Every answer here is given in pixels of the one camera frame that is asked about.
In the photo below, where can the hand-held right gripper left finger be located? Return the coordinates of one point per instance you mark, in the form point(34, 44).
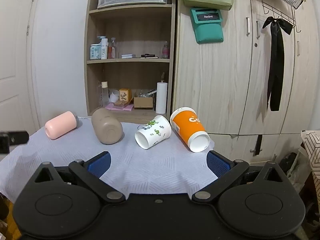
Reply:
point(100, 164)

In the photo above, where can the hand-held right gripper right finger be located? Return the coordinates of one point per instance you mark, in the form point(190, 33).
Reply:
point(219, 164)

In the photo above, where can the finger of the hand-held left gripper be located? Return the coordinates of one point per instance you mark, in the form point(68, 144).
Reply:
point(15, 137)

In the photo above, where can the taupe ceramic cup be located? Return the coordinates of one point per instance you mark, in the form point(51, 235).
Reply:
point(106, 127)

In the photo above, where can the pink cup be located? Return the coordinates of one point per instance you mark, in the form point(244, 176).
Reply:
point(61, 125)

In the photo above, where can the orange paper cup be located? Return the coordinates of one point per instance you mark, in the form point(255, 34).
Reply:
point(186, 127)

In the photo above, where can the white paper cup green print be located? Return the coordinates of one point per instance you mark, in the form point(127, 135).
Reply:
point(152, 133)

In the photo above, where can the white measuring cup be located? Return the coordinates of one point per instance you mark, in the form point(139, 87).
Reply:
point(114, 97)

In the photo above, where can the white textured tablecloth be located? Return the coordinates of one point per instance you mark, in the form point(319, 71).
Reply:
point(150, 165)

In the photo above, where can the pink books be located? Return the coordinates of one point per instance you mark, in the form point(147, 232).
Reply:
point(125, 108)

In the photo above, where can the clear bottle beige cap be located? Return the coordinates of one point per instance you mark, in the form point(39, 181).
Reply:
point(104, 96)

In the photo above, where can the white door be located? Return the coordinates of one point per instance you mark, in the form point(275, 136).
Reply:
point(15, 67)

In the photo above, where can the dark bag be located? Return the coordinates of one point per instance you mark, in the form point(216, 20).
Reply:
point(291, 165)

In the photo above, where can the yellow floral box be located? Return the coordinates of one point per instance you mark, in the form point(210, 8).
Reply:
point(125, 95)

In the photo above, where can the small cardboard box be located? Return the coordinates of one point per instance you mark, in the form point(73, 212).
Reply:
point(143, 103)

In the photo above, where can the wooden wardrobe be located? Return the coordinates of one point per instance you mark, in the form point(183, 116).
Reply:
point(220, 80)

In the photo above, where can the white paper towel roll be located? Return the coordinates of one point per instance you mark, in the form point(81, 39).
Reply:
point(161, 97)

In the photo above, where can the patterned beige box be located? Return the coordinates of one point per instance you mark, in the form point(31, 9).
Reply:
point(312, 150)

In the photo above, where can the wooden open shelf unit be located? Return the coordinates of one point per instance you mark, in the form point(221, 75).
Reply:
point(130, 60)

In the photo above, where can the teal and white can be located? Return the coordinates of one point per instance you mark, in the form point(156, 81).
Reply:
point(95, 52)

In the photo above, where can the small white tin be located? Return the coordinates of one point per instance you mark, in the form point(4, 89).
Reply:
point(128, 56)

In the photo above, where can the white pump bottle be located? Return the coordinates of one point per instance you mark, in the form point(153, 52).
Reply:
point(104, 51)

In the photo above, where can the clear bottle orange liquid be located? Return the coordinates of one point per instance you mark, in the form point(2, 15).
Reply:
point(112, 51)

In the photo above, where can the black ribbon bow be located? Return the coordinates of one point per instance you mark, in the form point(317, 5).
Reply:
point(276, 62)

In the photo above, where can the flat black case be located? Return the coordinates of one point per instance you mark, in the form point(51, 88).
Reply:
point(149, 55)

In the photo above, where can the pink jar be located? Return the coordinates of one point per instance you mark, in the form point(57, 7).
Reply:
point(165, 52)

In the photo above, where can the teal pouch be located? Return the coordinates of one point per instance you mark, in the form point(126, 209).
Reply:
point(208, 31)

